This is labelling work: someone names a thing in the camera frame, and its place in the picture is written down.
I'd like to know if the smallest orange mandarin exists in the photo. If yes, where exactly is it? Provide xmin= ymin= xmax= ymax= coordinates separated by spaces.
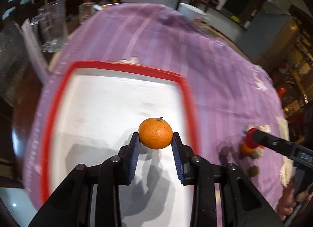
xmin=139 ymin=117 xmax=173 ymax=150

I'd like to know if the red tomato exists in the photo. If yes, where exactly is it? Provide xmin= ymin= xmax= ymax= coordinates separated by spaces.
xmin=244 ymin=128 xmax=259 ymax=149

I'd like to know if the person's right hand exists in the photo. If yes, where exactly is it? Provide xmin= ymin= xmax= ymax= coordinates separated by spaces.
xmin=276 ymin=179 xmax=312 ymax=221

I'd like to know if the beige cork piece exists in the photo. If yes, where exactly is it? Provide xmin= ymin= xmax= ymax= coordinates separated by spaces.
xmin=251 ymin=146 xmax=264 ymax=159

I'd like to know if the large orange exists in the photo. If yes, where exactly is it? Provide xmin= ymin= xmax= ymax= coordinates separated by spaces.
xmin=239 ymin=142 xmax=255 ymax=157

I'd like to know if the green grape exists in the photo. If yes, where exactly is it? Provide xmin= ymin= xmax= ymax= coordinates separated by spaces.
xmin=248 ymin=166 xmax=260 ymax=177

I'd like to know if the purple striped cloth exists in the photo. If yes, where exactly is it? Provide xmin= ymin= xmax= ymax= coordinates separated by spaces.
xmin=22 ymin=2 xmax=294 ymax=227

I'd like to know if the red rimmed white tray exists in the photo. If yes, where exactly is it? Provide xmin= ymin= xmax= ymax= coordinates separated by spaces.
xmin=40 ymin=61 xmax=198 ymax=226

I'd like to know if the white bowl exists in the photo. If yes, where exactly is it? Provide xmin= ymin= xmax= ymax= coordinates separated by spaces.
xmin=177 ymin=3 xmax=207 ymax=21

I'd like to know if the red capped glass bottle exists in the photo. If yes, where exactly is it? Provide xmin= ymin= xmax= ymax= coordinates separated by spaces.
xmin=78 ymin=0 xmax=95 ymax=24

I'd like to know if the clear glass pitcher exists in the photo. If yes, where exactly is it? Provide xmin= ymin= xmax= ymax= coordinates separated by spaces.
xmin=30 ymin=0 xmax=68 ymax=53

